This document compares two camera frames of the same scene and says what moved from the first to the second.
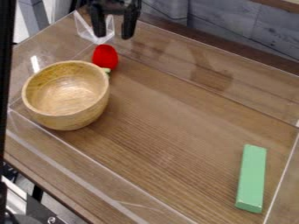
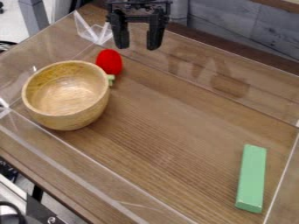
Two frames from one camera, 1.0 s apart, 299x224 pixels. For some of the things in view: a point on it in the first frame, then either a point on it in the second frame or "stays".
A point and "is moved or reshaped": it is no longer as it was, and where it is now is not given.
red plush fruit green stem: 106,57 is moved or reshaped
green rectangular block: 252,183 stays
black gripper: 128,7 -> 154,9
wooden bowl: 65,94 stays
